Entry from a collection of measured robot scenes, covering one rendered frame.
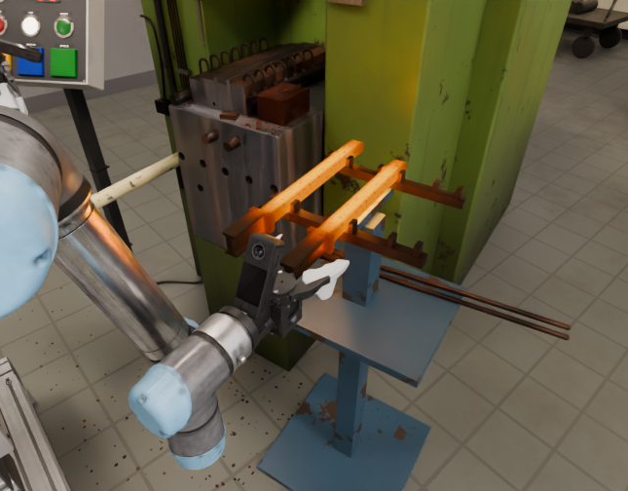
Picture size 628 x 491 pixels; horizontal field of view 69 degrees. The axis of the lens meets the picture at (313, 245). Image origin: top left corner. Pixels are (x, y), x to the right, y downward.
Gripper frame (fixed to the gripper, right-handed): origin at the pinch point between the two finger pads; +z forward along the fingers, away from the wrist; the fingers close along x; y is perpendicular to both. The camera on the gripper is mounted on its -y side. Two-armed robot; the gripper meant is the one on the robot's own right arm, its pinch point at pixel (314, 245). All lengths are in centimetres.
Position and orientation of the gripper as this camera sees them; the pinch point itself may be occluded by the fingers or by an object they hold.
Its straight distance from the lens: 75.1
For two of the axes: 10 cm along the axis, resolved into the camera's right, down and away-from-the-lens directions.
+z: 5.5, -5.1, 6.6
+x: 8.4, 3.3, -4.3
